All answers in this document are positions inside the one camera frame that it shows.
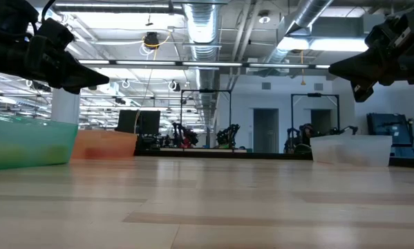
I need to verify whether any clear plastic bin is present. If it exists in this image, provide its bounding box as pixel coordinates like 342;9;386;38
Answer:
309;134;394;167

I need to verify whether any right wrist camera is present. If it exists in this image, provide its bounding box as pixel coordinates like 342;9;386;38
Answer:
352;80;379;103

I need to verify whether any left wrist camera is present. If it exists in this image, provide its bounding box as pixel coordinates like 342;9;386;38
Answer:
37;19;75;50

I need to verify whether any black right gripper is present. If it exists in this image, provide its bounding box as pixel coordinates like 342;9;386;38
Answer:
329;10;414;86

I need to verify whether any black left wrist camera cable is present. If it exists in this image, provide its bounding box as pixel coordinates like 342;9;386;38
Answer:
40;0;54;21

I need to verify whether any black frame stand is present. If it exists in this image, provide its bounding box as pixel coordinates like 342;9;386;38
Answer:
290;92;341;136
180;89;233;149

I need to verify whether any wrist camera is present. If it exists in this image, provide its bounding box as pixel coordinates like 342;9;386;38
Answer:
352;80;379;103
37;19;75;50

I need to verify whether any long linear ceiling light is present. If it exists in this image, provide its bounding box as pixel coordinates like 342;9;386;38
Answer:
78;59;332;70

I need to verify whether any black ceiling cable reel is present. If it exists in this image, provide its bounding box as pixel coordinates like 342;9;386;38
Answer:
143;31;161;50

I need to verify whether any silver round ventilation duct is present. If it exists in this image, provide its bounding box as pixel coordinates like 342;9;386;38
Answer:
182;0;223;148

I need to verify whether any white pillar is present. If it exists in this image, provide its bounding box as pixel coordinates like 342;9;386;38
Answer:
50;82;82;126

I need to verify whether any orange translucent plastic bin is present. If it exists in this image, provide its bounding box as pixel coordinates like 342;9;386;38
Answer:
70;129;139;160

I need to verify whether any green translucent plastic bin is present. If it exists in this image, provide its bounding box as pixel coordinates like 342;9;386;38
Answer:
0;113;79;172

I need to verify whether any grey door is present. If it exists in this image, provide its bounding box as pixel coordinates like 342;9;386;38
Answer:
252;108;280;154
310;109;332;136

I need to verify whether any bright ceiling light panel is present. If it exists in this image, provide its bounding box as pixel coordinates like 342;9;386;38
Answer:
276;36;369;53

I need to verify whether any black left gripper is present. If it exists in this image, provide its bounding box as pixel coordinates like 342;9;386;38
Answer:
0;33;110;95

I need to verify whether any black monitor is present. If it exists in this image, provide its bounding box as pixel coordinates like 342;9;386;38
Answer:
139;110;162;136
117;109;140;135

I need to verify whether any blue machine cart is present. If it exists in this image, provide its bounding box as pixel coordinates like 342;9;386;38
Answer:
366;112;414;158

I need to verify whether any person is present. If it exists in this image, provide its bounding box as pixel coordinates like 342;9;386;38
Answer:
298;122;315;146

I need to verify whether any slanted silver ventilation duct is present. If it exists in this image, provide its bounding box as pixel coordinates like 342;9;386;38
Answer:
261;0;335;65

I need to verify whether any background wooden table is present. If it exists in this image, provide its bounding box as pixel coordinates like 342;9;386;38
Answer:
159;147;248;154

